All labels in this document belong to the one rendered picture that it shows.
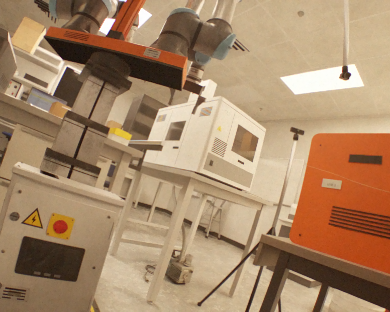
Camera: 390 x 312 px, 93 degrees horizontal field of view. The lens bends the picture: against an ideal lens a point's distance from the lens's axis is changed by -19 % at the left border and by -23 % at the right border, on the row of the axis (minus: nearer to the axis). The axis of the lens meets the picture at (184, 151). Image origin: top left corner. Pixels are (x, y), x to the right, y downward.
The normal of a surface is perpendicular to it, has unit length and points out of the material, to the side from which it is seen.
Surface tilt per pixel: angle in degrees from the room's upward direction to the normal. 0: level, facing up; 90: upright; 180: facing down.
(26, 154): 90
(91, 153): 90
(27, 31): 91
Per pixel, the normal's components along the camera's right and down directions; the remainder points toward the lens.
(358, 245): -0.76, -0.35
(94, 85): 0.56, 0.04
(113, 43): 0.04, -0.16
